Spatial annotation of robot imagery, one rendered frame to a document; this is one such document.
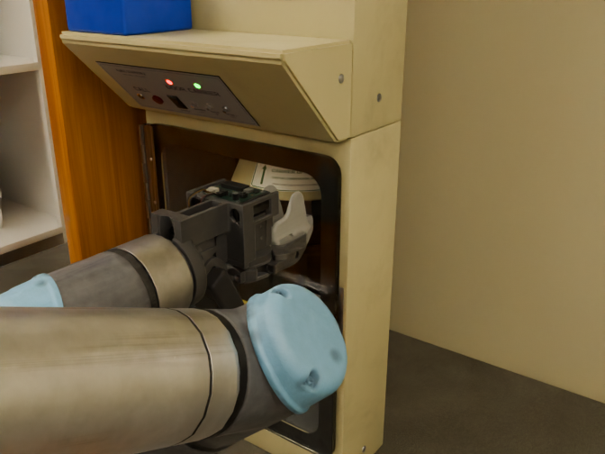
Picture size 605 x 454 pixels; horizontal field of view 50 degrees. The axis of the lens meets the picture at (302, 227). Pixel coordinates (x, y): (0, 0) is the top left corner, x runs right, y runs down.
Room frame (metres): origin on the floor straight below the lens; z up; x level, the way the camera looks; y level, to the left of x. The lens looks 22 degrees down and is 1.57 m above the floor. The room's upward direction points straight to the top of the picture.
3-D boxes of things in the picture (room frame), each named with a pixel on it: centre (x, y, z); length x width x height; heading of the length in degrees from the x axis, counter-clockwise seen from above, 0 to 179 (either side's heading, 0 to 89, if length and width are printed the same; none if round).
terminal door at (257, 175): (0.75, 0.08, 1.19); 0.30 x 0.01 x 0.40; 54
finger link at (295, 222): (0.63, 0.01, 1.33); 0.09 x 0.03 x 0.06; 144
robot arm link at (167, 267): (0.49, 0.13, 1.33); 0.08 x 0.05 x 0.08; 54
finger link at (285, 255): (0.59, 0.03, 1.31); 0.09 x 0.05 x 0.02; 144
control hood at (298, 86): (0.71, 0.11, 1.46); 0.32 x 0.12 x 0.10; 54
